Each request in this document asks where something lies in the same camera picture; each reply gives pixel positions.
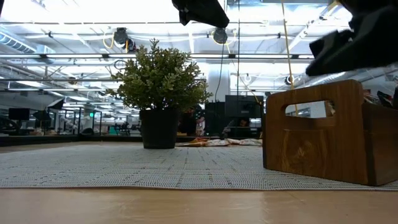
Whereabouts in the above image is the black cabinet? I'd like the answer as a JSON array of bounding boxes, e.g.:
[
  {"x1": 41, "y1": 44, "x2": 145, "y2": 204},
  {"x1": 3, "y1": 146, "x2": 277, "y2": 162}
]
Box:
[{"x1": 204, "y1": 101, "x2": 226, "y2": 138}]

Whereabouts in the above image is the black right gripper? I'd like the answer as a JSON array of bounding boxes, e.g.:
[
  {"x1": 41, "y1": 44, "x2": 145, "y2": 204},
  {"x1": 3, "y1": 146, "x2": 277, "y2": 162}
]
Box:
[{"x1": 305, "y1": 4, "x2": 398, "y2": 77}]

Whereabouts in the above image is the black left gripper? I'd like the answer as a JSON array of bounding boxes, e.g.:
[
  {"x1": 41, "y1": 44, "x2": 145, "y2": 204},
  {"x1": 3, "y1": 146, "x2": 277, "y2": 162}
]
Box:
[{"x1": 171, "y1": 0, "x2": 230, "y2": 29}]

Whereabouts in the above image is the black hanging cable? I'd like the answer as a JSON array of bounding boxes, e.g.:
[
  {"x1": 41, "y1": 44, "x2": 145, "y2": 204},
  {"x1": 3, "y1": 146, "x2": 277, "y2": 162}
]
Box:
[{"x1": 214, "y1": 43, "x2": 226, "y2": 103}]

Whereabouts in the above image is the silver ventilation duct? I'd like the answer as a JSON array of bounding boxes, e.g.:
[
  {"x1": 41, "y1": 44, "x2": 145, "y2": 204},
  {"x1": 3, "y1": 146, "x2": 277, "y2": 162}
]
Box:
[
  {"x1": 0, "y1": 29, "x2": 56, "y2": 56},
  {"x1": 303, "y1": 72, "x2": 358, "y2": 88}
]

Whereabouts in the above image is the black computer tower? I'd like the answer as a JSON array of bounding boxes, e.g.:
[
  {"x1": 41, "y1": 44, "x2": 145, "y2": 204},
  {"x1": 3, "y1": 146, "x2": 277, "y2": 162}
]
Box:
[{"x1": 224, "y1": 95, "x2": 264, "y2": 138}]

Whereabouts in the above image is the grey woven placemat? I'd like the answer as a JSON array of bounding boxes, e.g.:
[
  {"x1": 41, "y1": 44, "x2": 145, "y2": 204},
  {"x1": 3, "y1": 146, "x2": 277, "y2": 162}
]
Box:
[{"x1": 0, "y1": 143, "x2": 398, "y2": 192}]

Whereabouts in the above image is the person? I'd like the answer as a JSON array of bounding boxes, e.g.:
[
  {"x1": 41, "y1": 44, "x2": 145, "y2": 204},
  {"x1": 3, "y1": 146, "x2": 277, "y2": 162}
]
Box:
[
  {"x1": 226, "y1": 116, "x2": 252, "y2": 138},
  {"x1": 177, "y1": 107, "x2": 206, "y2": 137}
]

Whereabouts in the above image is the black ceiling cable reel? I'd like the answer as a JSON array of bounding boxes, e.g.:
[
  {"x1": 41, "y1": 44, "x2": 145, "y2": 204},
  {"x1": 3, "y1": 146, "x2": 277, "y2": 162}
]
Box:
[
  {"x1": 112, "y1": 27, "x2": 137, "y2": 53},
  {"x1": 211, "y1": 27, "x2": 229, "y2": 45}
]

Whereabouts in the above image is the thin black vertical pole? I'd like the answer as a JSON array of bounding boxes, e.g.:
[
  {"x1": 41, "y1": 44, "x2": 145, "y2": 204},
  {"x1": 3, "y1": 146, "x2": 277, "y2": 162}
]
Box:
[{"x1": 236, "y1": 0, "x2": 241, "y2": 101}]

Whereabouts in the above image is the wooden compartment tray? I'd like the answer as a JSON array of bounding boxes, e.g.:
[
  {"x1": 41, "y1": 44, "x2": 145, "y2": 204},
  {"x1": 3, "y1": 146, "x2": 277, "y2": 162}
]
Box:
[{"x1": 262, "y1": 79, "x2": 398, "y2": 187}]

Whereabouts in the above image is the gold vanilla tea bag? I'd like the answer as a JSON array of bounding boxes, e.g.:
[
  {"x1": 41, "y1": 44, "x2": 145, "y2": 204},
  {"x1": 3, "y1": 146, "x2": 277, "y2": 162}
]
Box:
[
  {"x1": 229, "y1": 138, "x2": 264, "y2": 147},
  {"x1": 325, "y1": 100, "x2": 336, "y2": 118},
  {"x1": 205, "y1": 139, "x2": 231, "y2": 147}
]

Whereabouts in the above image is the artificial green potted plant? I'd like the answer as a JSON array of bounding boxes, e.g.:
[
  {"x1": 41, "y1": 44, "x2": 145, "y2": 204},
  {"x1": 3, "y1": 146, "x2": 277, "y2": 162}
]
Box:
[{"x1": 105, "y1": 39, "x2": 214, "y2": 150}]

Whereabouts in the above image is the black monitor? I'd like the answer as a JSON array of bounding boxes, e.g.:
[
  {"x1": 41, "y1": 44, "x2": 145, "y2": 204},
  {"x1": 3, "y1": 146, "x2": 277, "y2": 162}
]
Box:
[{"x1": 7, "y1": 108, "x2": 31, "y2": 122}]

